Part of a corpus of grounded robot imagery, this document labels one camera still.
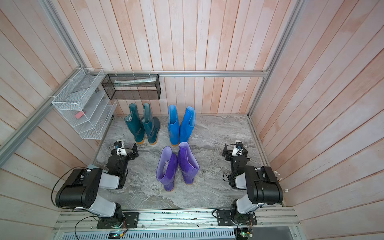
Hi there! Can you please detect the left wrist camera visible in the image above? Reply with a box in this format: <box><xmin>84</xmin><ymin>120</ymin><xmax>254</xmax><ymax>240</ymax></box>
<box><xmin>114</xmin><ymin>140</ymin><xmax>127</xmax><ymax>156</ymax></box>

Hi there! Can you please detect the teal rain boot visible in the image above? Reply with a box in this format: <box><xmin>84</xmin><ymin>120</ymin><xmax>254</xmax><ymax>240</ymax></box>
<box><xmin>142</xmin><ymin>103</ymin><xmax>161</xmax><ymax>145</ymax></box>
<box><xmin>124</xmin><ymin>103</ymin><xmax>145</xmax><ymax>144</ymax></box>

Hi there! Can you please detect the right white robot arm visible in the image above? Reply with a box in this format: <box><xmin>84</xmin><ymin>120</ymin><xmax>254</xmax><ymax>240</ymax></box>
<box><xmin>216</xmin><ymin>142</ymin><xmax>284</xmax><ymax>226</ymax></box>

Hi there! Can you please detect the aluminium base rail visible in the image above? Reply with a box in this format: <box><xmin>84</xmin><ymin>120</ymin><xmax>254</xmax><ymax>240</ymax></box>
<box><xmin>52</xmin><ymin>206</ymin><xmax>306</xmax><ymax>240</ymax></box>

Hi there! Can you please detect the black wire mesh basket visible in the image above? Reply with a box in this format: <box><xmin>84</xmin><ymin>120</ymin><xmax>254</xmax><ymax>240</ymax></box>
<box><xmin>102</xmin><ymin>73</ymin><xmax>162</xmax><ymax>101</ymax></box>

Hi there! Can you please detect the white wire mesh shelf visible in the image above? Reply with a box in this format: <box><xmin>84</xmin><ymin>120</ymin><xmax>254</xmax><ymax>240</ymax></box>
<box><xmin>52</xmin><ymin>68</ymin><xmax>117</xmax><ymax>140</ymax></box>

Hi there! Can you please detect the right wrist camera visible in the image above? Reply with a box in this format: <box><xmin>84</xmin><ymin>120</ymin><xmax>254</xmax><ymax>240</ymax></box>
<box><xmin>232</xmin><ymin>141</ymin><xmax>244</xmax><ymax>157</ymax></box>

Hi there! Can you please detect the purple rain boot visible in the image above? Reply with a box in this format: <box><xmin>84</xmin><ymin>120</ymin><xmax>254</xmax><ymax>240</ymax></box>
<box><xmin>156</xmin><ymin>146</ymin><xmax>178</xmax><ymax>192</ymax></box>
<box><xmin>177</xmin><ymin>142</ymin><xmax>200</xmax><ymax>185</ymax></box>

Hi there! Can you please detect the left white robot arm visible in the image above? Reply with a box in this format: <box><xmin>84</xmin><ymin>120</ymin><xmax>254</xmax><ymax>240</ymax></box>
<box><xmin>51</xmin><ymin>141</ymin><xmax>139</xmax><ymax>229</ymax></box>

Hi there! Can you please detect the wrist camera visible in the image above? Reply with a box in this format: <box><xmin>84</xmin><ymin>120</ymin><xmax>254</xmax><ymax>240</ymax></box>
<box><xmin>114</xmin><ymin>140</ymin><xmax>127</xmax><ymax>156</ymax></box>
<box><xmin>232</xmin><ymin>141</ymin><xmax>244</xmax><ymax>157</ymax></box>

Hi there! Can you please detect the blue rain boot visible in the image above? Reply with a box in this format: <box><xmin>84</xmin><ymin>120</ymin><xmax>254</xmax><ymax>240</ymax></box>
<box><xmin>168</xmin><ymin>105</ymin><xmax>180</xmax><ymax>146</ymax></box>
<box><xmin>180</xmin><ymin>107</ymin><xmax>196</xmax><ymax>143</ymax></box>

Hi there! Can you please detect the pink eraser block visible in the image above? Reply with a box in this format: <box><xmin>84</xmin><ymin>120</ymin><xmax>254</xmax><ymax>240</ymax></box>
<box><xmin>75</xmin><ymin>111</ymin><xmax>86</xmax><ymax>120</ymax></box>

